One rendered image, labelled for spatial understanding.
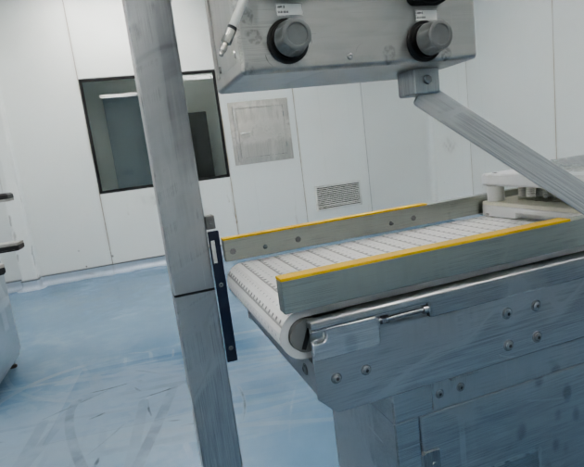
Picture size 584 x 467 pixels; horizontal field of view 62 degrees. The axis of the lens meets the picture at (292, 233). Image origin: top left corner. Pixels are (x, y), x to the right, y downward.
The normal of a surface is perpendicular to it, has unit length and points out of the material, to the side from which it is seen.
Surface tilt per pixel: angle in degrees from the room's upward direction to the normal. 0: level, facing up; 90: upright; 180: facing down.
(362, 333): 90
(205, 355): 90
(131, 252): 90
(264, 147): 90
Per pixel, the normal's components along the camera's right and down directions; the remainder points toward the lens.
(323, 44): 0.33, 0.12
